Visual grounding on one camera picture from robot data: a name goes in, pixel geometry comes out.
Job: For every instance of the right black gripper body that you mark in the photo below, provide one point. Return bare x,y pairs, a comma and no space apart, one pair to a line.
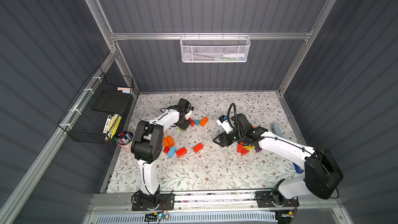
232,137

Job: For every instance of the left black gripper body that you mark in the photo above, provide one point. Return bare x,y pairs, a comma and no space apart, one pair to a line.
182,122

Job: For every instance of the orange rectangular block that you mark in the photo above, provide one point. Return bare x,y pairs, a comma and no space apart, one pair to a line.
203,122

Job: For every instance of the red rectangular block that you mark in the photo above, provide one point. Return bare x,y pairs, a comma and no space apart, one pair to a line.
181,152
198,148

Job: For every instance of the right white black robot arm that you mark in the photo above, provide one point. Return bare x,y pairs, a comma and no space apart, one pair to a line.
321,174

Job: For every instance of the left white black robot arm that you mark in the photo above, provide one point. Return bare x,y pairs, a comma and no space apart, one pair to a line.
148,144

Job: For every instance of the red triangle block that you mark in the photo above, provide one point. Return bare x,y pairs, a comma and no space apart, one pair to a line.
244,152

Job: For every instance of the orange block left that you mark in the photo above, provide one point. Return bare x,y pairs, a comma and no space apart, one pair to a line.
168,142

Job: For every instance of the light blue block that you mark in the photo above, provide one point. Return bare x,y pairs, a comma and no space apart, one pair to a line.
172,152

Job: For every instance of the small red block left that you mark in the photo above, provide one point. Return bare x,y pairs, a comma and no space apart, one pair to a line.
166,150

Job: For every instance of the light blue eraser box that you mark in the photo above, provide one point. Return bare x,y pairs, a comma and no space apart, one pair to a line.
275,127

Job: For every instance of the pink pen cup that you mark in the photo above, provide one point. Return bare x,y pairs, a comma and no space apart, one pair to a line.
124,140

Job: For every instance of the blue stapler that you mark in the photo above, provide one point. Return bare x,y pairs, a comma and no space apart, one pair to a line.
298,169

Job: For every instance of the yellow highlighter pack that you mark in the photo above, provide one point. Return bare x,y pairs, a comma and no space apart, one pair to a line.
113,126

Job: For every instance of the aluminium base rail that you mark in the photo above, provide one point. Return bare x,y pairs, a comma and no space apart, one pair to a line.
210,200

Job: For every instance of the white wire mesh basket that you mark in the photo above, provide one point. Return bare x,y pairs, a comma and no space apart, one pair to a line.
210,49

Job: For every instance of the black wire mesh basket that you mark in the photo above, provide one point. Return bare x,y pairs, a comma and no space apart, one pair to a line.
106,94

